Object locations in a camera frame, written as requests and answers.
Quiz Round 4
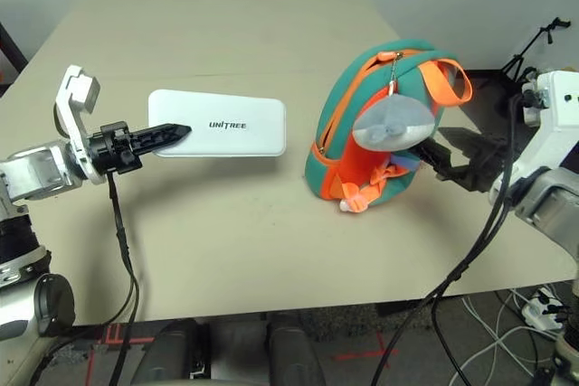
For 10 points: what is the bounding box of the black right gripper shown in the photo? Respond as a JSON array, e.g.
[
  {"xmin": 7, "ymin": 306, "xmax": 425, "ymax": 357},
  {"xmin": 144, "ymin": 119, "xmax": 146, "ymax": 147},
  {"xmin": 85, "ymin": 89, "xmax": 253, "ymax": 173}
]
[{"xmin": 418, "ymin": 127, "xmax": 512, "ymax": 195}]

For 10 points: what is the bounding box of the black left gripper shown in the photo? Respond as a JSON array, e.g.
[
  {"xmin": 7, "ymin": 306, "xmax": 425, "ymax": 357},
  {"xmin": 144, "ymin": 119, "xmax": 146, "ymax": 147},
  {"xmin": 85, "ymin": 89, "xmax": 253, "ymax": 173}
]
[{"xmin": 88, "ymin": 120, "xmax": 192, "ymax": 175}]

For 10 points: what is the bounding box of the white Unitree pencil case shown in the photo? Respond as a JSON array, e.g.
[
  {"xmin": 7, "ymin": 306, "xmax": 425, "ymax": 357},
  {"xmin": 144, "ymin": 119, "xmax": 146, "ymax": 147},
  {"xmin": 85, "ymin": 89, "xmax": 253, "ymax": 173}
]
[{"xmin": 147, "ymin": 89, "xmax": 288, "ymax": 160}]

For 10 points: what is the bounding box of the teal orange child backpack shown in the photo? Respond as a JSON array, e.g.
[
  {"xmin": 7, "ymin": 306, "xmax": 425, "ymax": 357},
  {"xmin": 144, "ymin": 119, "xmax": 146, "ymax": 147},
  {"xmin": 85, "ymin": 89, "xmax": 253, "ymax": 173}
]
[{"xmin": 303, "ymin": 38, "xmax": 474, "ymax": 214}]

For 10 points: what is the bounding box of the black tripod stand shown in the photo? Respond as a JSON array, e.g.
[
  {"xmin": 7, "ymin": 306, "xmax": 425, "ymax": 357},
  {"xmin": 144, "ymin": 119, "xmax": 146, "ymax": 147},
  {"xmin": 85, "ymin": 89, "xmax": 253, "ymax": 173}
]
[{"xmin": 499, "ymin": 16, "xmax": 574, "ymax": 84}]

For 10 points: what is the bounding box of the side table with black legs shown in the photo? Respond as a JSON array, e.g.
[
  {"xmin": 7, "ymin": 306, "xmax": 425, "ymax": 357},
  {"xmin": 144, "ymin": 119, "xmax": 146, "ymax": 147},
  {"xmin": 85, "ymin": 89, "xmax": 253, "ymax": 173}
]
[{"xmin": 0, "ymin": 21, "xmax": 29, "ymax": 99}]

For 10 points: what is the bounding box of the white power strip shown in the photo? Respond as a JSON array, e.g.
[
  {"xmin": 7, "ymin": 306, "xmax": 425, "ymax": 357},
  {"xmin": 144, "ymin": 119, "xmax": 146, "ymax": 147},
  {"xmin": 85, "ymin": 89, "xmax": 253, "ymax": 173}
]
[{"xmin": 519, "ymin": 288, "xmax": 566, "ymax": 333}]

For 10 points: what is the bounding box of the dark grey left robot leg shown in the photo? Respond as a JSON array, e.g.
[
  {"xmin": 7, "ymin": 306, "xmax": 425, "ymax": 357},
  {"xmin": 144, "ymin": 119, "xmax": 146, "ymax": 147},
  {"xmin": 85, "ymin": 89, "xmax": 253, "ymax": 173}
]
[{"xmin": 135, "ymin": 320, "xmax": 214, "ymax": 386}]

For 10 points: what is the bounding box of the silver metal cylinder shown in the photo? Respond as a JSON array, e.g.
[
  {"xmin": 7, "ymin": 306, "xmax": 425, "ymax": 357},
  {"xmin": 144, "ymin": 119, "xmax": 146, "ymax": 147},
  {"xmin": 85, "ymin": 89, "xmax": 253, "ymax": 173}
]
[{"xmin": 266, "ymin": 313, "xmax": 327, "ymax": 386}]

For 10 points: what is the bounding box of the grey plush dolphin keychain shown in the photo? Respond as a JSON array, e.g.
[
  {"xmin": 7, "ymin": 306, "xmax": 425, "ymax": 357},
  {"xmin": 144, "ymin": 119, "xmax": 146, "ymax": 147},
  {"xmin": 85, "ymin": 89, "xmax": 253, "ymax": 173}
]
[{"xmin": 351, "ymin": 80, "xmax": 436, "ymax": 152}]

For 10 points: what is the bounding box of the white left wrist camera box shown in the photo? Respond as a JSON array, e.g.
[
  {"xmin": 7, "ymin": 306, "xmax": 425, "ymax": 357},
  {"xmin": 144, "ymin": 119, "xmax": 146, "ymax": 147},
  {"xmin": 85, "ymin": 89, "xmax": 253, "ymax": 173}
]
[{"xmin": 52, "ymin": 64, "xmax": 101, "ymax": 186}]

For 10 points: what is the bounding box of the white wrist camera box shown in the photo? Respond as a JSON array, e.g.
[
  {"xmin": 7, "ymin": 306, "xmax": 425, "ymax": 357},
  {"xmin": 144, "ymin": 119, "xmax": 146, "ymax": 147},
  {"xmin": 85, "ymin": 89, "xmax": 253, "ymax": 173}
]
[
  {"xmin": 52, "ymin": 64, "xmax": 101, "ymax": 186},
  {"xmin": 490, "ymin": 70, "xmax": 579, "ymax": 200}
]

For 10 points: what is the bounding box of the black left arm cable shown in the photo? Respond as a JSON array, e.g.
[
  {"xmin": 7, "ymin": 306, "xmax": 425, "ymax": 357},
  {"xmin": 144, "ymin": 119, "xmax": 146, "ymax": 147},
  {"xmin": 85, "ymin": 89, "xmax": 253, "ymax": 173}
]
[{"xmin": 29, "ymin": 171, "xmax": 141, "ymax": 386}]

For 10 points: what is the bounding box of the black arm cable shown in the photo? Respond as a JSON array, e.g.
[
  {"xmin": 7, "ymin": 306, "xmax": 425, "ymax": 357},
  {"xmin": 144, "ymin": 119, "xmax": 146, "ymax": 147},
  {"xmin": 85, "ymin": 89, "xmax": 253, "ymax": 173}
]
[
  {"xmin": 370, "ymin": 87, "xmax": 528, "ymax": 386},
  {"xmin": 29, "ymin": 171, "xmax": 141, "ymax": 386}
]

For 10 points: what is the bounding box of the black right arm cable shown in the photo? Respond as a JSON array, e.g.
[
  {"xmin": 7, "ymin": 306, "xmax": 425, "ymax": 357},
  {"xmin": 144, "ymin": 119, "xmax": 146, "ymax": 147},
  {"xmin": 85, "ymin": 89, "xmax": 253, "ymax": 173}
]
[{"xmin": 370, "ymin": 87, "xmax": 528, "ymax": 386}]

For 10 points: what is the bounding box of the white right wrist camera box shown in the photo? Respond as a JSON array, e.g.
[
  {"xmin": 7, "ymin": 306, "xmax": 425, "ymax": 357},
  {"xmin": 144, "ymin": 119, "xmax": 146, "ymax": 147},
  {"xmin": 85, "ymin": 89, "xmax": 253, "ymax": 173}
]
[{"xmin": 490, "ymin": 70, "xmax": 579, "ymax": 200}]

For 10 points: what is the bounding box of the white floor cable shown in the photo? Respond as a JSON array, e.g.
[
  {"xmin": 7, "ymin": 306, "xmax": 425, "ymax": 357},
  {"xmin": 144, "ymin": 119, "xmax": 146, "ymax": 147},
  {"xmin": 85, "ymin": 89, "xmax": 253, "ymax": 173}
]
[{"xmin": 460, "ymin": 288, "xmax": 562, "ymax": 376}]

